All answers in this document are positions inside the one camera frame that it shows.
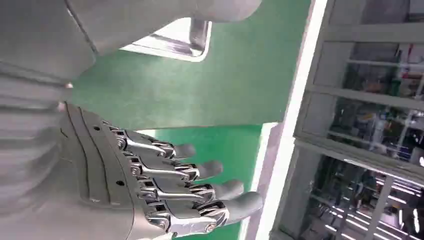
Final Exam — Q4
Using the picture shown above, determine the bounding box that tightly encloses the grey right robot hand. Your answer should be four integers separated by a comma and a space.
0, 0, 264, 240

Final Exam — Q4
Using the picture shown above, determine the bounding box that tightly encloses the ribbed grey right arm sleeve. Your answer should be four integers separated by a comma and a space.
0, 61, 73, 216

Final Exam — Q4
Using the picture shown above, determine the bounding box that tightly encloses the green table mat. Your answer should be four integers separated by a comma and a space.
70, 0, 313, 131

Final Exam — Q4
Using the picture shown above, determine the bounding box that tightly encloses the shiny metal tray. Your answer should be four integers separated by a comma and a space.
120, 17, 213, 63

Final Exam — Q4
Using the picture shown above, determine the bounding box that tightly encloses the grey framed glass partition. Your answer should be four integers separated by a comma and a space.
269, 0, 424, 240

